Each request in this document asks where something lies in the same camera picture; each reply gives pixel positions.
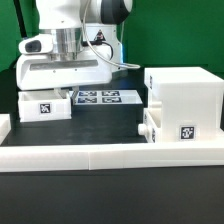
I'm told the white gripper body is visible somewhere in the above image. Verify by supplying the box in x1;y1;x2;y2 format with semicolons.
16;52;112;90

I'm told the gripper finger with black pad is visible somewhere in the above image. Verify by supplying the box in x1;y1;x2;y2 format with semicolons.
71;86;79;99
54;88;64;98

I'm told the white drawer with knob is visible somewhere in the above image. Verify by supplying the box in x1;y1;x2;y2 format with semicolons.
138;110;161;143

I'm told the white drawer cabinet box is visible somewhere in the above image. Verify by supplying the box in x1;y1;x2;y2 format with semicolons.
143;67;224;143

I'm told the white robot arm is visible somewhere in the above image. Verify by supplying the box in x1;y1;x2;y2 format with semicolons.
16;0;136;91

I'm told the fiducial marker sheet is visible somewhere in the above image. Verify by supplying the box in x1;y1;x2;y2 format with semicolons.
74;90;142;105

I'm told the black pole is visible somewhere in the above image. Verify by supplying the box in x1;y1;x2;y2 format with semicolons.
13;0;27;38

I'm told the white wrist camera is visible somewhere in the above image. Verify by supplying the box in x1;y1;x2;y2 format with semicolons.
19;34;53;55

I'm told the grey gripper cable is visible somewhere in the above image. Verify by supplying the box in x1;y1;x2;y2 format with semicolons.
81;0;142;70

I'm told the white boundary frame wall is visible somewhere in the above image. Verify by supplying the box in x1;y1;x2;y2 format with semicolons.
0;114;224;172

